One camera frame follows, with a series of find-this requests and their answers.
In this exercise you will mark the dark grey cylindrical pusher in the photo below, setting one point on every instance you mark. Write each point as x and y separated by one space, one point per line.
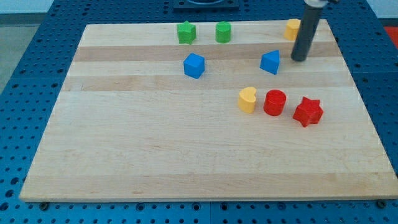
307 29

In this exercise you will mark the blue triangle block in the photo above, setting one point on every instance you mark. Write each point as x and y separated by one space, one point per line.
270 62

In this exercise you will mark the yellow hexagon block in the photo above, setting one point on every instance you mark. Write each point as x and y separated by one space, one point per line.
292 29

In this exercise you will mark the red cylinder block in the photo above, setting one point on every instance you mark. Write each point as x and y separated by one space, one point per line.
274 102

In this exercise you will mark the red star block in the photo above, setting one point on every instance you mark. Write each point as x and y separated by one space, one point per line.
308 112

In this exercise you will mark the green cylinder block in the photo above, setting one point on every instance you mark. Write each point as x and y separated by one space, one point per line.
223 32

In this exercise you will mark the yellow heart block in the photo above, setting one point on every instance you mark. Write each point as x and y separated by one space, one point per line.
247 99

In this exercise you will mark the blue cube block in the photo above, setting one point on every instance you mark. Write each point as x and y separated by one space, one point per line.
194 65

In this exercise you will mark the green star block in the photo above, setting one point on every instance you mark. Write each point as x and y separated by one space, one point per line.
186 32

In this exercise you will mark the wooden board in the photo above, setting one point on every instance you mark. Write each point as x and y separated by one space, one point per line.
129 126

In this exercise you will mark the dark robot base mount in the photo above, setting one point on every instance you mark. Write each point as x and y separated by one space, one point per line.
184 5

